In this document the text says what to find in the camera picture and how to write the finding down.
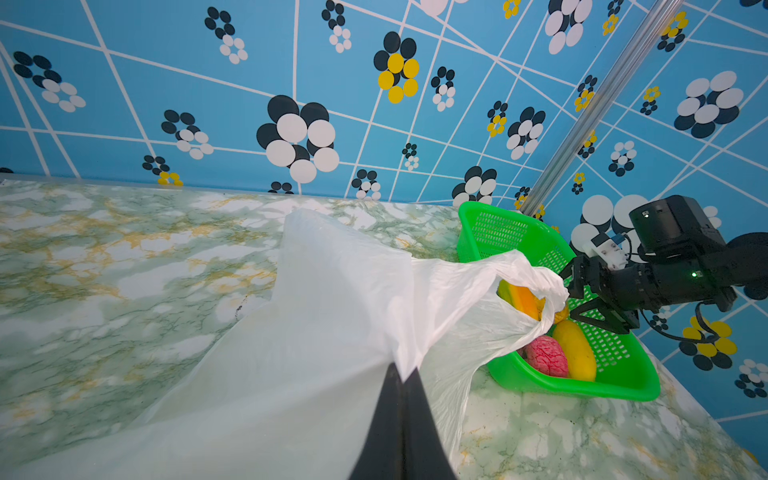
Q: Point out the green plastic perforated basket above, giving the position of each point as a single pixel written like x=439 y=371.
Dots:
x=624 y=369

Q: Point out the right rear aluminium frame post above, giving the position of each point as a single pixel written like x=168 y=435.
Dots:
x=622 y=71

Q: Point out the orange papaya slice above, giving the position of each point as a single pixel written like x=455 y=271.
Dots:
x=521 y=298

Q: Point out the yellow lemon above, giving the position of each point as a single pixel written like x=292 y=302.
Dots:
x=561 y=315

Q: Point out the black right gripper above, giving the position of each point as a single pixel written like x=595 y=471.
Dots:
x=683 y=259

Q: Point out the orange yellow mango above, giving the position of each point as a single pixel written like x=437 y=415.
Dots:
x=581 y=361

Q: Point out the pink red dragon fruit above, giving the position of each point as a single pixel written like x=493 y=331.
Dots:
x=546 y=356

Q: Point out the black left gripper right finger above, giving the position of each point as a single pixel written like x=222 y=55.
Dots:
x=424 y=456

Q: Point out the white plastic bag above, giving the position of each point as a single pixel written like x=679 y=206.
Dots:
x=290 y=391

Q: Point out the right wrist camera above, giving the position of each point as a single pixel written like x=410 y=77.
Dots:
x=608 y=251

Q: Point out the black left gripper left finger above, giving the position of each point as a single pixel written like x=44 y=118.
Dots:
x=382 y=456

